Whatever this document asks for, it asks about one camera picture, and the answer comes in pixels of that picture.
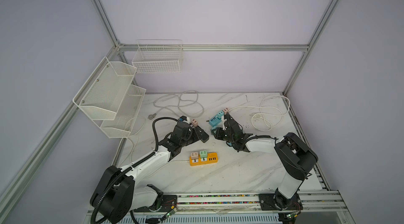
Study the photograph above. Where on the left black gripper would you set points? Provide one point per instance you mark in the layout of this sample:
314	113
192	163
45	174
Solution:
190	131

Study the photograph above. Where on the aluminium mounting rail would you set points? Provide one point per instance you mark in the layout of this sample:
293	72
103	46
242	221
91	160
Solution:
323	200

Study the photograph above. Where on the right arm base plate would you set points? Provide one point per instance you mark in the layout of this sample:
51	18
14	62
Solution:
276	201

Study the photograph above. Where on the white wire basket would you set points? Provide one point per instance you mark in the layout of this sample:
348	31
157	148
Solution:
158	56

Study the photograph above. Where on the orange power strip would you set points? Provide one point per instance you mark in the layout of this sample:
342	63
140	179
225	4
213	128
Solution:
212	158

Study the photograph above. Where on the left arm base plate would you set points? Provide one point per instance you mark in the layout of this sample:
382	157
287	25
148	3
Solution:
164	203

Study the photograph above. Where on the black power strip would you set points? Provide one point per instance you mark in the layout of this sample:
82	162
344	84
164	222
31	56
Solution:
200	135

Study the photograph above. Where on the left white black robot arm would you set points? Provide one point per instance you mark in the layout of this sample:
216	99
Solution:
117	193

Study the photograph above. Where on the green plug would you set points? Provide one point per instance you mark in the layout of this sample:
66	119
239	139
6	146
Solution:
203	154

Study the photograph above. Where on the lower white mesh shelf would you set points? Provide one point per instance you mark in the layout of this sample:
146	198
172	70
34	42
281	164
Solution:
122	125

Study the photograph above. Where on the upper white mesh shelf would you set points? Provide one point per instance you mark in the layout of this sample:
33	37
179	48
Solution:
101	96

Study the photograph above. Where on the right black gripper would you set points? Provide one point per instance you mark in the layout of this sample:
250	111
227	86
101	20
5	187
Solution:
218	130

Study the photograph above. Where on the blue power strip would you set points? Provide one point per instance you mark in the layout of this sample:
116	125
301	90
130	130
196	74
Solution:
216	120

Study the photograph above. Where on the white mesh shelf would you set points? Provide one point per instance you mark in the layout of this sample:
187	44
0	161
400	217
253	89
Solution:
101	96
122	125

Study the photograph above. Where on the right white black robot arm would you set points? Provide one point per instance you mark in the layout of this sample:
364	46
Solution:
296	156

